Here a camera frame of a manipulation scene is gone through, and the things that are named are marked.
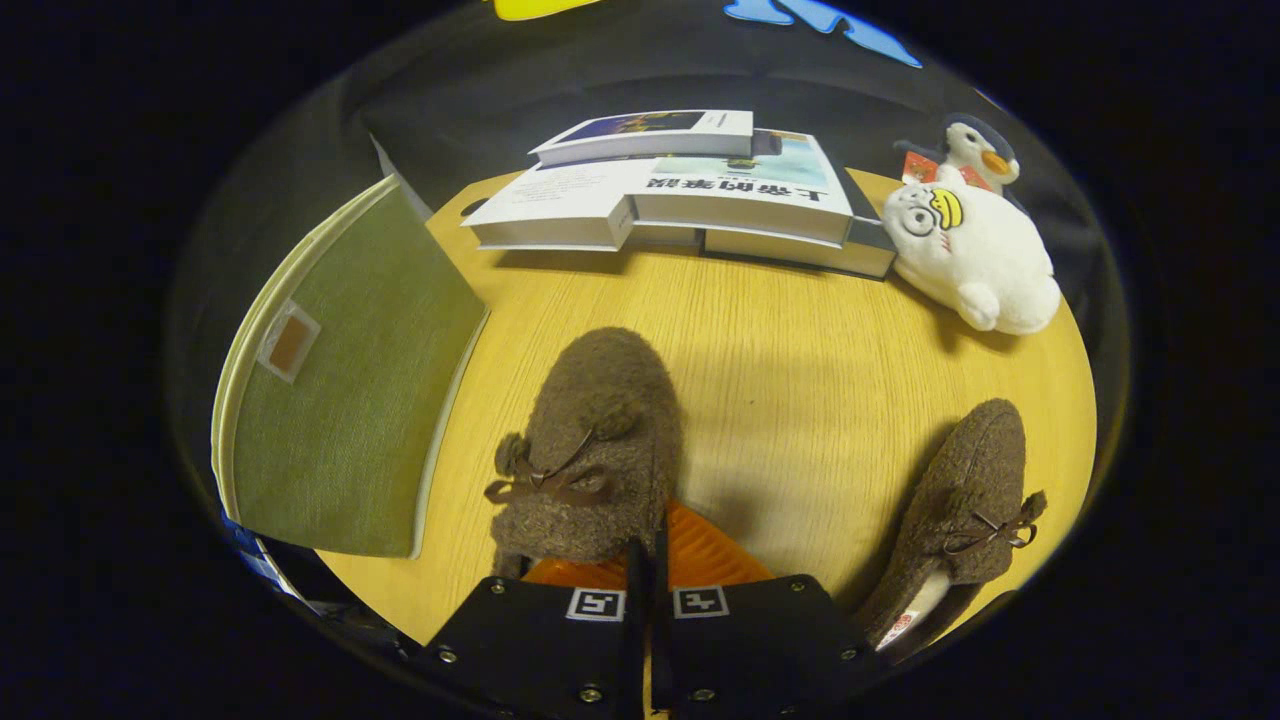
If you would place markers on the white cover book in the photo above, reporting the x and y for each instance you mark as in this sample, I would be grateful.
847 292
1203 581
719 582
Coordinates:
560 205

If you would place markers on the penguin plush toy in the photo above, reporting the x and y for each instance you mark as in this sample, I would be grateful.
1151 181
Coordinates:
970 145

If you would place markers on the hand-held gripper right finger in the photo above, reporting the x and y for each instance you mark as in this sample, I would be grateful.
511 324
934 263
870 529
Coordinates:
760 640

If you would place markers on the teal cover book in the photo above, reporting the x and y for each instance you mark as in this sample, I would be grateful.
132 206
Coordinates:
750 195

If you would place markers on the white seal plush toy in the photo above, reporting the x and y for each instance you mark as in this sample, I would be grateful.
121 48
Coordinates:
985 260

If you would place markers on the dark cover book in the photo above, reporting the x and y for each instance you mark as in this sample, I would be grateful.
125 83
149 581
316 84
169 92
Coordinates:
800 255

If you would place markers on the green fabric storage box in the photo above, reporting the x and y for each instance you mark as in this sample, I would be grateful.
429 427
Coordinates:
350 400

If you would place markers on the small blue cover book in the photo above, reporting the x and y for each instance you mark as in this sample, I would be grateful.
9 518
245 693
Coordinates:
650 135

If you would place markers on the brown fuzzy shoe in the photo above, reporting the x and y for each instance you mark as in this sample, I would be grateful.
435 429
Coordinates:
965 480
600 420

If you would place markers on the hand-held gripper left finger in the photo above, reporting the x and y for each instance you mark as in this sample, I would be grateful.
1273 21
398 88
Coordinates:
530 640

